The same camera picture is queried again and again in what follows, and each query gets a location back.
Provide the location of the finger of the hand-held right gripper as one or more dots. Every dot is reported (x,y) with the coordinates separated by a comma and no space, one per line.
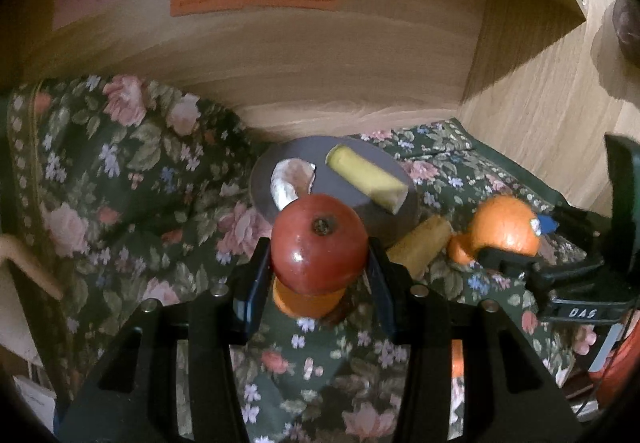
(546,223)
(525,264)

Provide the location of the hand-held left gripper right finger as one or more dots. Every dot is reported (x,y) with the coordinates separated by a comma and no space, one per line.
(378,283)

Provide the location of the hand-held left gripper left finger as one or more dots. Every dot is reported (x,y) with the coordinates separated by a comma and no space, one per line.
(258,273)

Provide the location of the whole orange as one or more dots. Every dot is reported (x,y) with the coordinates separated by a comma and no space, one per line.
(502,223)

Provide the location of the red apple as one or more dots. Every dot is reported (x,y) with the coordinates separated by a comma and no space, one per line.
(310,253)

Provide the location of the grey round plate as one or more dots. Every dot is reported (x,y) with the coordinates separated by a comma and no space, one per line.
(360,168)

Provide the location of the orange slice under apple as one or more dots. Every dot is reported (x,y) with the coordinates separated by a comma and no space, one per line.
(307,305)

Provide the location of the small orange wedge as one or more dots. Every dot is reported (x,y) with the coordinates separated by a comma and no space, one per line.
(461,250)

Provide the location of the long yellow banana piece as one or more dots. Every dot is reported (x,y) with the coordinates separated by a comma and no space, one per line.
(367,178)

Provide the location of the red orange object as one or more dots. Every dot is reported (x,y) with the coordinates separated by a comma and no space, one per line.
(617,363)

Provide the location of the dark floral cloth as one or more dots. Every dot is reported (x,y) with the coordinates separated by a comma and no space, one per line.
(140,173)

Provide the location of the dark round object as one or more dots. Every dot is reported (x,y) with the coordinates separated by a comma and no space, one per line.
(627,23)

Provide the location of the wooden shelf unit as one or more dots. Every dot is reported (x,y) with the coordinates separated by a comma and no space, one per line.
(350,63)

